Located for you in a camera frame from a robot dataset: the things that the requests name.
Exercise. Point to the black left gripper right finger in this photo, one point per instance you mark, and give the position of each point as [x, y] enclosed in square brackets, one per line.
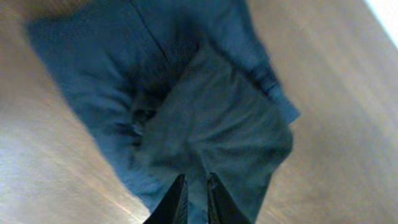
[221, 206]

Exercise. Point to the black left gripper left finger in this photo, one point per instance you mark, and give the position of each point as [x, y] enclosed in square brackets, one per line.
[173, 208]

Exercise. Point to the dark green t-shirt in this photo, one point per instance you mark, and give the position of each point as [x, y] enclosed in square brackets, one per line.
[214, 121]

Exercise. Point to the folded navy blue garment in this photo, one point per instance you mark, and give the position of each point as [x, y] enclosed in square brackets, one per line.
[116, 61]

